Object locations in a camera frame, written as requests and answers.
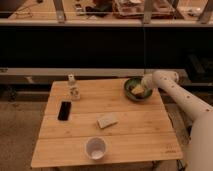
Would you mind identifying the small clear bottle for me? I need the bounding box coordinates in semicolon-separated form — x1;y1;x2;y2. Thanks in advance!
68;74;80;100

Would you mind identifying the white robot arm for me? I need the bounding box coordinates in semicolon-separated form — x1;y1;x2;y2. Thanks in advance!
141;70;213;171

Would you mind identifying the green bowl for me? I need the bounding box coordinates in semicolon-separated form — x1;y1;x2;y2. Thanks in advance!
124;77;152;102

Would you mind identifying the beige sponge block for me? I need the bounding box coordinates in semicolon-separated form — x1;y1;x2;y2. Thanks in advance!
97;114;118;129

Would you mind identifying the wooden folding table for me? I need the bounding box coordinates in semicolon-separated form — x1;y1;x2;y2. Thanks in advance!
31;79;182;168

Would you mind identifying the black smartphone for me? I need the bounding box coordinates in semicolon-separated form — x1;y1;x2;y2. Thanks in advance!
58;101;72;121

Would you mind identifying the white paper cup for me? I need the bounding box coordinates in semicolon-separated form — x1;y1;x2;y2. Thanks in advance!
85;137;107;160

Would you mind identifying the long grey shelf rail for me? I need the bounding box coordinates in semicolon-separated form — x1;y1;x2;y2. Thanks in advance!
0;67;188;85

